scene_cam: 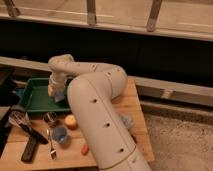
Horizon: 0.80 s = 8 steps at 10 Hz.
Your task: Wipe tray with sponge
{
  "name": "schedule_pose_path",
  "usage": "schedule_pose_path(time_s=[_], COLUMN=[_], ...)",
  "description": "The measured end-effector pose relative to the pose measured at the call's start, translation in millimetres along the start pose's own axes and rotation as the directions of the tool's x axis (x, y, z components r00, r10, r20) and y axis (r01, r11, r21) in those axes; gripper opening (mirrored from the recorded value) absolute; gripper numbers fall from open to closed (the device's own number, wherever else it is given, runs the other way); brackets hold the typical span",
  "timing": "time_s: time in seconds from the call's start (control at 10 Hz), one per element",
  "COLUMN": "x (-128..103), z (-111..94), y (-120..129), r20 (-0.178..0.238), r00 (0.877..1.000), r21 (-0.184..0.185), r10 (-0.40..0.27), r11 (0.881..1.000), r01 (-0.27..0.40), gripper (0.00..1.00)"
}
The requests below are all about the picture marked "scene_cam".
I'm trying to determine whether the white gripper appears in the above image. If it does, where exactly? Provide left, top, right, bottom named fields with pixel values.
left=48, top=72, right=67, bottom=95

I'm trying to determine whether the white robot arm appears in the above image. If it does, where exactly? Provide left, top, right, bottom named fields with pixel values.
left=48, top=54, right=152, bottom=171

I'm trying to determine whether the small metal cup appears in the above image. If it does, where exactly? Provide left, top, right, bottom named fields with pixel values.
left=43, top=112, right=58, bottom=127

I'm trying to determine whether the green plastic tray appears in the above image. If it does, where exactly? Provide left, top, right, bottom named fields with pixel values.
left=19, top=78, right=71, bottom=113

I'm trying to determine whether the black handled kitchen tool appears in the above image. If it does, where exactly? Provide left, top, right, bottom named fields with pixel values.
left=21, top=136, right=37, bottom=163

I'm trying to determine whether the small red toy piece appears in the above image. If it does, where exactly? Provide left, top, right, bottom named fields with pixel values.
left=81, top=144, right=89, bottom=155

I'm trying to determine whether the metal fork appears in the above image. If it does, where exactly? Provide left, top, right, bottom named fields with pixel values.
left=46, top=129, right=57, bottom=160

